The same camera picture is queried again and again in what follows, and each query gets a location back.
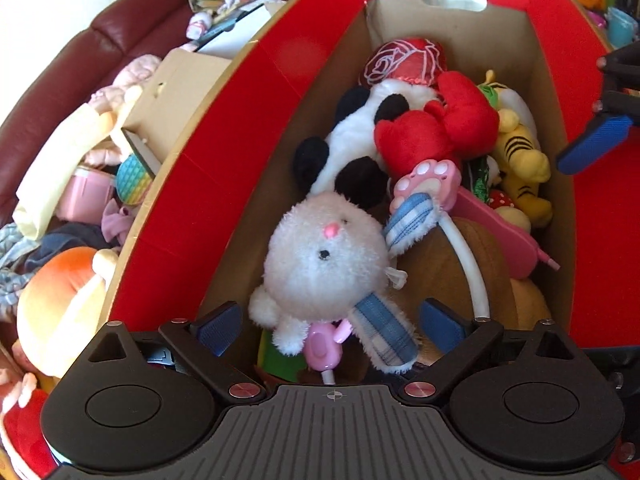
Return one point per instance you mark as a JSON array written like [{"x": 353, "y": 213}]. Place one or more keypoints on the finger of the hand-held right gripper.
[
  {"x": 595, "y": 142},
  {"x": 622, "y": 60}
]

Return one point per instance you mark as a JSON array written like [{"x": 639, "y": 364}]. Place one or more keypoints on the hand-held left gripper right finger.
[{"x": 442, "y": 325}]

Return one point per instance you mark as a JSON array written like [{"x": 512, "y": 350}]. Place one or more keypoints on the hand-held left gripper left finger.
[{"x": 220, "y": 322}]

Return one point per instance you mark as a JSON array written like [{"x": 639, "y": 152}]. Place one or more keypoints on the white rabbit plush plaid ears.
[{"x": 320, "y": 255}]

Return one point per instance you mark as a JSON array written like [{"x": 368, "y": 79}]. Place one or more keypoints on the red cardboard box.
[{"x": 225, "y": 160}]

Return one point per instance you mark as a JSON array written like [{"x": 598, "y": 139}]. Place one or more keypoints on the teal bucket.
[{"x": 622, "y": 25}]

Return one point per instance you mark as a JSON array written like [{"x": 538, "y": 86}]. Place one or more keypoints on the brown plush toy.
[{"x": 440, "y": 270}]

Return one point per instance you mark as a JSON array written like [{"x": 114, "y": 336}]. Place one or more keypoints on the green toy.
[{"x": 280, "y": 360}]

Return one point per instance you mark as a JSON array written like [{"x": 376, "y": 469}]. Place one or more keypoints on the yellow tiger plush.
[{"x": 520, "y": 160}]

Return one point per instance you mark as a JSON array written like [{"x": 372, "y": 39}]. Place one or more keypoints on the pink plastic toy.
[{"x": 495, "y": 230}]

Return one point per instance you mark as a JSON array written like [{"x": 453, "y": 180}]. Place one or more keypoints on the red strawberry toy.
[{"x": 500, "y": 200}]

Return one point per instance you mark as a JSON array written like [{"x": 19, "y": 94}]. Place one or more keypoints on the pink cat paw toy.
[{"x": 425, "y": 182}]

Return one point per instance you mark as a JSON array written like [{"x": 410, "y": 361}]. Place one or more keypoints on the orange round plush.
[{"x": 65, "y": 305}]

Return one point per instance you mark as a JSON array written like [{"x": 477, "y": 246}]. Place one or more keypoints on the rainbow pop ball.
[{"x": 132, "y": 180}]

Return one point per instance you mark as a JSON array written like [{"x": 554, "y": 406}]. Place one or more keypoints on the dark blue jeans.
[{"x": 70, "y": 242}]

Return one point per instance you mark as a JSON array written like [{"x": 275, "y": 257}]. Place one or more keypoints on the red heart plush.
[{"x": 415, "y": 135}]

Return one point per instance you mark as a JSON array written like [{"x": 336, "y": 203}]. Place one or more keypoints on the pink case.
[{"x": 87, "y": 195}]

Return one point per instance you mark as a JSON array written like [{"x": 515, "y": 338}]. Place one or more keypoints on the red rose pattern plush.
[{"x": 405, "y": 60}]

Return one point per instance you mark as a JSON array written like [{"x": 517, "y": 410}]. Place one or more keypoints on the panda plush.
[{"x": 350, "y": 130}]

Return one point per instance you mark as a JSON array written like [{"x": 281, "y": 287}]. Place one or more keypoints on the grey patterned scarf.
[{"x": 10, "y": 270}]

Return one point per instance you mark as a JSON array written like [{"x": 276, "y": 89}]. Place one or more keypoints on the small open brown carton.
[{"x": 185, "y": 90}]

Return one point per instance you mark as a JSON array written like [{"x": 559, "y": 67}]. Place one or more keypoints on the pink fluffy jacket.
[{"x": 135, "y": 75}]

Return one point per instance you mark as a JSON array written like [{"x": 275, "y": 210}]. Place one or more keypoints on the small pink doll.
[{"x": 199, "y": 25}]

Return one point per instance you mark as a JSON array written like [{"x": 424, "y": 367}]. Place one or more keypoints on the dark red leather sofa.
[{"x": 125, "y": 15}]

